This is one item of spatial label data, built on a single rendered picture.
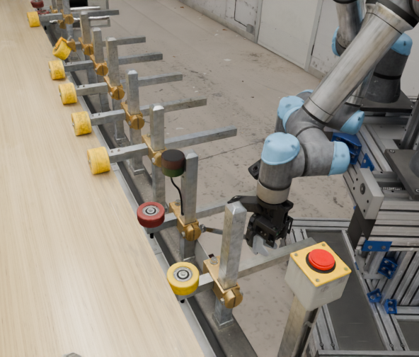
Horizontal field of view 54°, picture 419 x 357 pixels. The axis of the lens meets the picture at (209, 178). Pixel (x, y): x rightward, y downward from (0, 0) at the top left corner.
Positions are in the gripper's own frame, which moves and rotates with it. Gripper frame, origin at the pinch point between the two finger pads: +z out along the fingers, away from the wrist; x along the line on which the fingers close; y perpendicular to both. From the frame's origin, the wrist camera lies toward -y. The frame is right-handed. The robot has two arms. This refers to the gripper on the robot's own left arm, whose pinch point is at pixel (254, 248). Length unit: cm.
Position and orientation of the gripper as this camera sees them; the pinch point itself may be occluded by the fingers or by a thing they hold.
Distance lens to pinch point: 112.7
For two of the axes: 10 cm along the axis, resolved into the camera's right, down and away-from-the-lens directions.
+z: -0.5, 7.9, 6.1
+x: 6.9, -4.1, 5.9
